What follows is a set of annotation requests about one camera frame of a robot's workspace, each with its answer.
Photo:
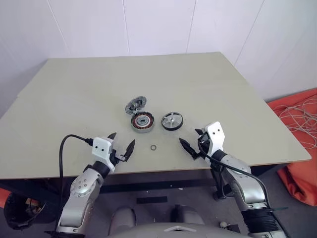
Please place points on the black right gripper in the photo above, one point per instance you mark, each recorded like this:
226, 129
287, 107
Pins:
203, 143

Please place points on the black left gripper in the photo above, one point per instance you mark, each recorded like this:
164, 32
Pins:
116, 156

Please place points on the black-rimmed motor rotor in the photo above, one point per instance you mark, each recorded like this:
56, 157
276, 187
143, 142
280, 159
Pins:
172, 120

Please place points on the motor stator with copper windings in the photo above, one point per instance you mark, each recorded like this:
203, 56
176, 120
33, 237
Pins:
142, 122

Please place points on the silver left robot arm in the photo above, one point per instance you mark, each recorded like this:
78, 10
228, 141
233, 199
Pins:
81, 188

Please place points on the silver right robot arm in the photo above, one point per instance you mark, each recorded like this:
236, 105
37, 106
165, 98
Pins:
247, 188

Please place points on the black table leg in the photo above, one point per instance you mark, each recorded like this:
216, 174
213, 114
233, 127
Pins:
220, 186

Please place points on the small white floor object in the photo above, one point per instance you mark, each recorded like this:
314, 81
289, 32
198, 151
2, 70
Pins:
223, 224

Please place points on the grey robot torso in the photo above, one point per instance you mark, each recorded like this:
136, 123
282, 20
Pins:
183, 229

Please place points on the orange bean bag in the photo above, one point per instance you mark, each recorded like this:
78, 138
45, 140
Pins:
297, 178

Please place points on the black bag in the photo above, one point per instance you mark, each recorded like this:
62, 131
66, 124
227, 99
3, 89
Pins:
22, 213

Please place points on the orange cushion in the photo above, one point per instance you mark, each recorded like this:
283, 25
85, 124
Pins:
2, 198

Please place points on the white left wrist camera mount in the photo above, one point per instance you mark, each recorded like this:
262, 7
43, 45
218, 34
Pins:
101, 147

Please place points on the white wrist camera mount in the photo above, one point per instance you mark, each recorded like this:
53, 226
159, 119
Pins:
101, 147
215, 138

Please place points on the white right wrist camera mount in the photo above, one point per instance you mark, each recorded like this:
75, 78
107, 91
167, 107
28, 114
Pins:
215, 138

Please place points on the black table frame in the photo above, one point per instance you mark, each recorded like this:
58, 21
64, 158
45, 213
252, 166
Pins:
153, 184

